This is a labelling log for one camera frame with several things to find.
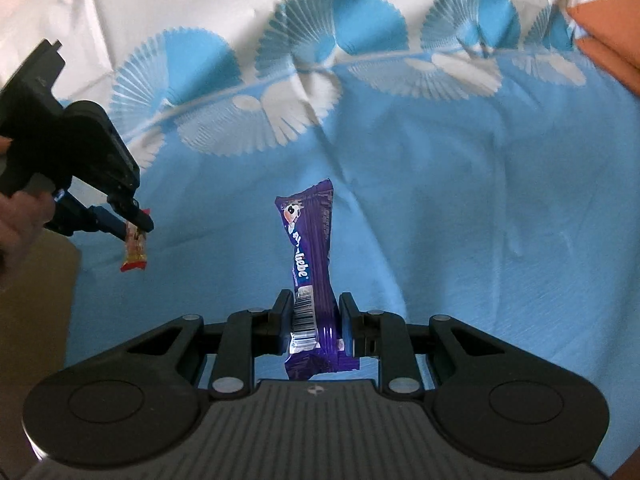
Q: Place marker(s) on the purple snack bar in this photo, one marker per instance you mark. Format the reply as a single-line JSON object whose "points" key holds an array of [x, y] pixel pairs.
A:
{"points": [[315, 240]]}

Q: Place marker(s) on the person's left hand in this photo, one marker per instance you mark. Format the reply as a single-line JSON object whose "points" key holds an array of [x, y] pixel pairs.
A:
{"points": [[22, 225]]}

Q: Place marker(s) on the blue fan print sheet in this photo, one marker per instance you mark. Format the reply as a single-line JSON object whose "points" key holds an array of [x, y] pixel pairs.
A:
{"points": [[450, 185]]}

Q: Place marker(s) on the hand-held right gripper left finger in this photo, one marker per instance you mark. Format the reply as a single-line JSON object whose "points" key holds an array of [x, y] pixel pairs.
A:
{"points": [[280, 325]]}

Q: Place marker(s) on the orange cushion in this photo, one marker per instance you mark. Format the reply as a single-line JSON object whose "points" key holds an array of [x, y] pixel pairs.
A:
{"points": [[615, 35]]}

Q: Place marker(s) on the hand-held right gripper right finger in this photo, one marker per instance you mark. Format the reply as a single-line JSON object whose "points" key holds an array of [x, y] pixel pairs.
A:
{"points": [[352, 327]]}

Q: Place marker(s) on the brown cardboard box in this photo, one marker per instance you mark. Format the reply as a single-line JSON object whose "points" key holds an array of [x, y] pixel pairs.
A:
{"points": [[35, 320]]}

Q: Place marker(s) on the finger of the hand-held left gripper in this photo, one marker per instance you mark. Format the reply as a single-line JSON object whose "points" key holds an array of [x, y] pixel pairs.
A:
{"points": [[132, 212], [80, 217]]}

